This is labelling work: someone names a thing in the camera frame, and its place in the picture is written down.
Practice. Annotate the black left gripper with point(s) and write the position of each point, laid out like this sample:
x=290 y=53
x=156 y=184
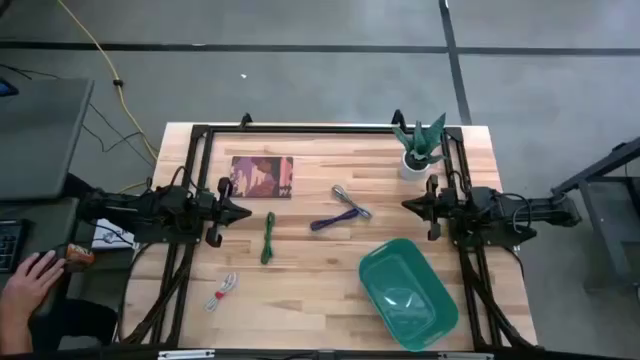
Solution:
x=212 y=210

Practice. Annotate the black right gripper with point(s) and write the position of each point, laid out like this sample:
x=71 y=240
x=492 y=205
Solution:
x=437 y=207

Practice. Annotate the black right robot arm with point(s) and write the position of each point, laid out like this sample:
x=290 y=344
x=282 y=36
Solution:
x=500 y=205

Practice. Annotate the person's forearm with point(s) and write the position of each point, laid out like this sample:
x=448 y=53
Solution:
x=12 y=335

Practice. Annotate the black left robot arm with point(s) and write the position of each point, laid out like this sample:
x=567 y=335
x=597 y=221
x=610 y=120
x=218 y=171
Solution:
x=150 y=210

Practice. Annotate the white plant pot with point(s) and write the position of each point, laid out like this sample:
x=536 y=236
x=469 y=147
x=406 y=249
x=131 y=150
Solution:
x=414 y=174

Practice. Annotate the red purple landscape print notebook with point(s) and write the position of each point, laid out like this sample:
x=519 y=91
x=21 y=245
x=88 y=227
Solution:
x=260 y=177

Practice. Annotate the teal plastic bin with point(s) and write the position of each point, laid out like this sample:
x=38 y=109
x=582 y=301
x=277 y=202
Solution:
x=385 y=260

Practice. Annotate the green succulent plant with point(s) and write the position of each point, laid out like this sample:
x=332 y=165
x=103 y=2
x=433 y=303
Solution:
x=422 y=142

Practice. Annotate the white printed paper sheet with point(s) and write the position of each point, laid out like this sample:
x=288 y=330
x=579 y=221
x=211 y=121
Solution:
x=110 y=237

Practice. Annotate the silver aluminium extrusion bar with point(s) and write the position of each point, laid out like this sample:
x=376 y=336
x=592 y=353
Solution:
x=185 y=354
x=467 y=356

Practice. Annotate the orange snack packet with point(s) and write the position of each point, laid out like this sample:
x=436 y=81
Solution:
x=80 y=256

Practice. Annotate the dark metal side table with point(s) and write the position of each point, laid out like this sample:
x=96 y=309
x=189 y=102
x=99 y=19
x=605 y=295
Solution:
x=600 y=200

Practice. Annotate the low grey keyboard desk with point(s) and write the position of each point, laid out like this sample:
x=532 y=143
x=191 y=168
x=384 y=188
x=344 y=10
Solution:
x=50 y=220

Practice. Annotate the grey top tall desk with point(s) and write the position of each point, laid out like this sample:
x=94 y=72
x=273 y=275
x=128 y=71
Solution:
x=40 y=140

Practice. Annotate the person's hand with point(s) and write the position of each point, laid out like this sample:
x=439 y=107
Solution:
x=30 y=287

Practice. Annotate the black computer keyboard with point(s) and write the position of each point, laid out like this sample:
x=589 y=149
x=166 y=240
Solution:
x=9 y=245

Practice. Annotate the blue object on desk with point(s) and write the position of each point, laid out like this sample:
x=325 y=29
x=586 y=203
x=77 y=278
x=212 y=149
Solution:
x=7 y=89

